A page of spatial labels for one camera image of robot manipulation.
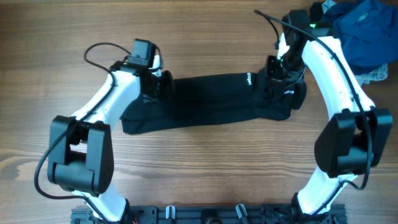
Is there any black garment in pile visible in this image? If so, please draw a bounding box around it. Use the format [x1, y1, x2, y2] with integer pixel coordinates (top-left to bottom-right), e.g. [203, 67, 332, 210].
[309, 2, 325, 24]

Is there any black polo shirt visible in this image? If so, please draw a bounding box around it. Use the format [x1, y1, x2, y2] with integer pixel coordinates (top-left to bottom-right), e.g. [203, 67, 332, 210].
[121, 70, 307, 134]

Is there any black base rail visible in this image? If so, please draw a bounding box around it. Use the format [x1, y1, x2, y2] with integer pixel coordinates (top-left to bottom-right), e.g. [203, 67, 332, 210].
[70, 204, 348, 224]

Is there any blue garment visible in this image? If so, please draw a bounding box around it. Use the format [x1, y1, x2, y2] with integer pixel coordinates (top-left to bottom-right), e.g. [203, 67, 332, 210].
[322, 0, 397, 75]

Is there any light grey garment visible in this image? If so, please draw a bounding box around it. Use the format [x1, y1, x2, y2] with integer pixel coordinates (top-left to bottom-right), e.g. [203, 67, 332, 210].
[322, 0, 388, 86]

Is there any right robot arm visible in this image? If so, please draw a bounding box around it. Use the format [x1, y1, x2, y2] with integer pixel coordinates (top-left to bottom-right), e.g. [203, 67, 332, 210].
[268, 26, 392, 219]

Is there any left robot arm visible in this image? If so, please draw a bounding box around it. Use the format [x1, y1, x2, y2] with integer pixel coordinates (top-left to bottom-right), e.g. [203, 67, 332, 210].
[43, 55, 170, 223]

